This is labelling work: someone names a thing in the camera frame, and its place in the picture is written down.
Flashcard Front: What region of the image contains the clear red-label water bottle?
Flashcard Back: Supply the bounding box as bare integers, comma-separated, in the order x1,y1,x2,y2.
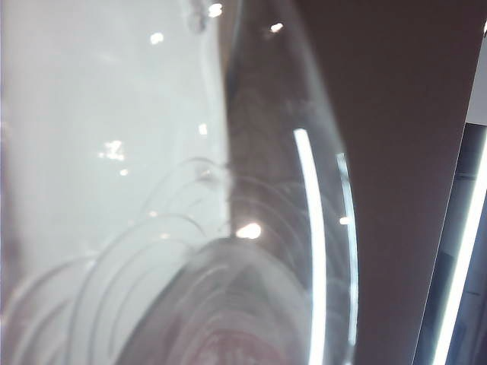
0,0,361,365

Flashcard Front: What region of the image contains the ceiling light strip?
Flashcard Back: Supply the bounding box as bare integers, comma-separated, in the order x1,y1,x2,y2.
432,163,487,365

